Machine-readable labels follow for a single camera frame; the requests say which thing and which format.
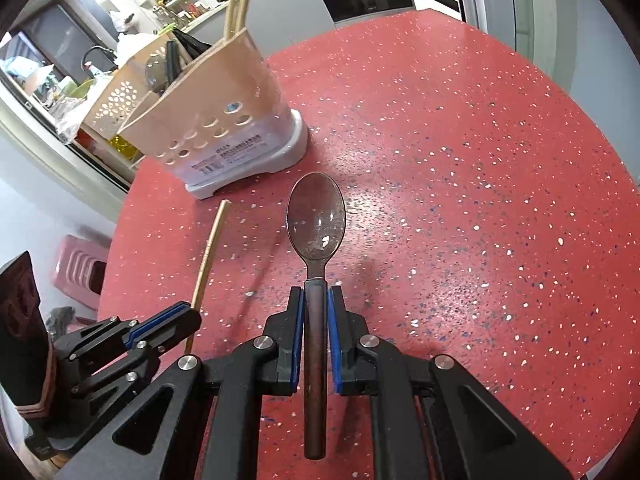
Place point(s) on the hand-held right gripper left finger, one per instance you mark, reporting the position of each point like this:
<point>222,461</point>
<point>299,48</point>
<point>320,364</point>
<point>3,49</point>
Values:
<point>299,340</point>

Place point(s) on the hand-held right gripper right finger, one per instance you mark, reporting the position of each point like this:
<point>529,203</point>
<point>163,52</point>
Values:
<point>334,345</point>

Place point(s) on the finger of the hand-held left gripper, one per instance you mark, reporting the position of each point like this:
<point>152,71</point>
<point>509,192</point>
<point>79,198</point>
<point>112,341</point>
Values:
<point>160,322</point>
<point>125,367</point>

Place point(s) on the beige cutlery holder basket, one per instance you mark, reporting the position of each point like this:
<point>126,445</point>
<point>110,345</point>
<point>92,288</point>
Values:
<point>235,80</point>

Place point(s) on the person's left forearm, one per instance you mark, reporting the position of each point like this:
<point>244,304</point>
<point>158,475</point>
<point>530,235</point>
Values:
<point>22,320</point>

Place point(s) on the grey cloth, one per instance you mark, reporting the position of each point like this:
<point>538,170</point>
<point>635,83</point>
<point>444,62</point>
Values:
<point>61,319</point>

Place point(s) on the pink plastic stool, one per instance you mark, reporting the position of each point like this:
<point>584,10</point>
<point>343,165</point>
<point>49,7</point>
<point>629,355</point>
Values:
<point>75,265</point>

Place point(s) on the yellow bottle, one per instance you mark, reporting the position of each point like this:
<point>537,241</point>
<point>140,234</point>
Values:
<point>122,146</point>

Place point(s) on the green bowl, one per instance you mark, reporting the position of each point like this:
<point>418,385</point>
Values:
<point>77,87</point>

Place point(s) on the kitchen faucet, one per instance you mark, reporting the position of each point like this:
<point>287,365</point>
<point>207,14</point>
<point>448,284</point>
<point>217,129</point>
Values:
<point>97,55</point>

